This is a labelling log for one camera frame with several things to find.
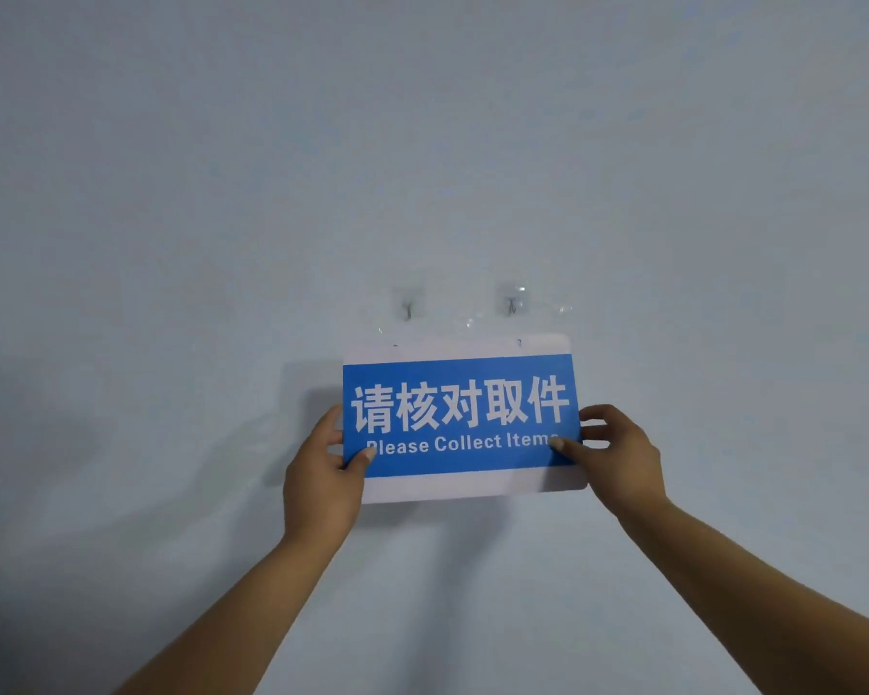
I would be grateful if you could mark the person's left thumb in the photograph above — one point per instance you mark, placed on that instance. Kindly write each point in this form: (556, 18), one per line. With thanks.
(357, 463)

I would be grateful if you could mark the person's right hand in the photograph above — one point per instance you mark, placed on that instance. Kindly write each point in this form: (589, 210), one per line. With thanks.
(623, 466)

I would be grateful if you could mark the person's left forearm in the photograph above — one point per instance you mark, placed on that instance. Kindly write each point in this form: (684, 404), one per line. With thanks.
(239, 618)

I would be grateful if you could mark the person's left hand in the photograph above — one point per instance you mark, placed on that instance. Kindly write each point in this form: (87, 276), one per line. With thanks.
(322, 492)

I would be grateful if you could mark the person's right forearm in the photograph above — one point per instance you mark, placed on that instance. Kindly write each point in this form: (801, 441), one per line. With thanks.
(757, 600)

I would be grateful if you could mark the clear adhesive wall hook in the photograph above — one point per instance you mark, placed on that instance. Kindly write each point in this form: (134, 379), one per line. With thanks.
(513, 299)
(408, 302)

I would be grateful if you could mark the person's right middle finger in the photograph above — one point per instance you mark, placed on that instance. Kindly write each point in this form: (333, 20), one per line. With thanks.
(594, 429)

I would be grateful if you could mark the person's right thumb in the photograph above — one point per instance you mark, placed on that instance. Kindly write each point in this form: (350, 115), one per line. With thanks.
(570, 450)

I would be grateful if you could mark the blue and white sign board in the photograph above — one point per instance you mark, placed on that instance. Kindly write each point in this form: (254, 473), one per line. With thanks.
(460, 419)

